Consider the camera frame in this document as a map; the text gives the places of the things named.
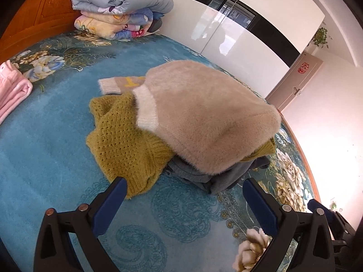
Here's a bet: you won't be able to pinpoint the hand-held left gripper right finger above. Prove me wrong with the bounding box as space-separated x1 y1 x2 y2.
243 177 336 272

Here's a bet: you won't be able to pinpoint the grey garment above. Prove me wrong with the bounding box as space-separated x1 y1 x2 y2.
166 156 270 195

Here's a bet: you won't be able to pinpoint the wooden headboard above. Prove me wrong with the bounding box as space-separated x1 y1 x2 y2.
0 0 86 63

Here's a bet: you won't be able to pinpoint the beige fuzzy sweater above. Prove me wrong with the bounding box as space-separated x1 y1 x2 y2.
98 59 282 176

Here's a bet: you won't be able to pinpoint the green hanging plant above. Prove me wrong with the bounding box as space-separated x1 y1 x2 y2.
313 27 329 49

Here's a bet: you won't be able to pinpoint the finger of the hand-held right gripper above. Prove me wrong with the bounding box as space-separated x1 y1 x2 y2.
308 199 339 227

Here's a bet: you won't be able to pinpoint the pink folded clothes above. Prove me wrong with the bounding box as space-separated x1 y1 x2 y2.
0 61 34 125

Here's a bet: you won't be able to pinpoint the small dark object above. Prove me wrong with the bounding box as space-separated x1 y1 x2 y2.
148 18 164 33

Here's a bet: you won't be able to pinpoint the mustard knit sweater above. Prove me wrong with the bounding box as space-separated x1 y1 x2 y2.
86 92 276 199

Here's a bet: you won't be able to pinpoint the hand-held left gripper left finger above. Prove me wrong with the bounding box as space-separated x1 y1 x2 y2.
33 176 127 272

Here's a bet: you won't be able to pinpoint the beige door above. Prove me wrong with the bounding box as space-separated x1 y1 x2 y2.
265 52 324 111

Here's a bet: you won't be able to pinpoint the teal floral bedspread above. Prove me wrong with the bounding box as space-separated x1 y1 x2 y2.
0 30 321 272

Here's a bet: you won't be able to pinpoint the white glossy wardrobe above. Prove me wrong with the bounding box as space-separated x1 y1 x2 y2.
146 0 326 98

